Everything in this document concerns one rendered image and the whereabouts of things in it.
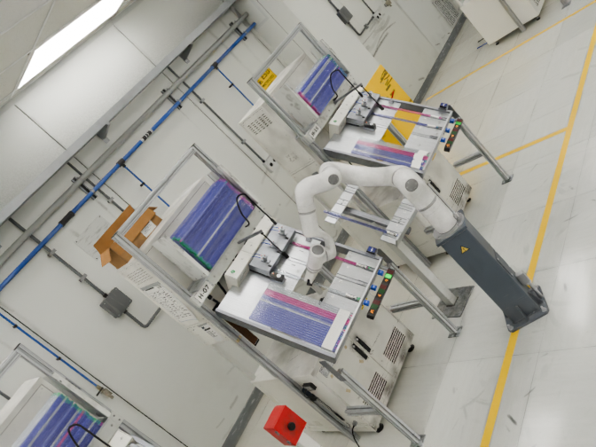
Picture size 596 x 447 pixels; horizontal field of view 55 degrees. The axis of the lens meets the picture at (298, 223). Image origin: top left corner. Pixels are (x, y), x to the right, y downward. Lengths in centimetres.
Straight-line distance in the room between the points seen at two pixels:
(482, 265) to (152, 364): 260
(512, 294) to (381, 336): 85
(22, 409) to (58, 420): 23
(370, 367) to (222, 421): 168
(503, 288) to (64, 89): 358
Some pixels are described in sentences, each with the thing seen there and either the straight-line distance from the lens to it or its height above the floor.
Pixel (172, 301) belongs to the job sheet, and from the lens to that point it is 340.
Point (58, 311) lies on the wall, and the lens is 446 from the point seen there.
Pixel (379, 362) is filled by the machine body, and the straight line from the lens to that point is 363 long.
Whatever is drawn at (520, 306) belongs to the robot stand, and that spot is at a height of 10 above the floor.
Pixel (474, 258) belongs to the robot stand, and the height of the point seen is 51.
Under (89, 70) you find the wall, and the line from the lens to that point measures 519.
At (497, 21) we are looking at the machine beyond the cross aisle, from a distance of 723.
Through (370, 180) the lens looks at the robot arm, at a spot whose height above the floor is 121.
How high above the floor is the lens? 213
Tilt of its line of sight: 17 degrees down
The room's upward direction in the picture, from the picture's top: 46 degrees counter-clockwise
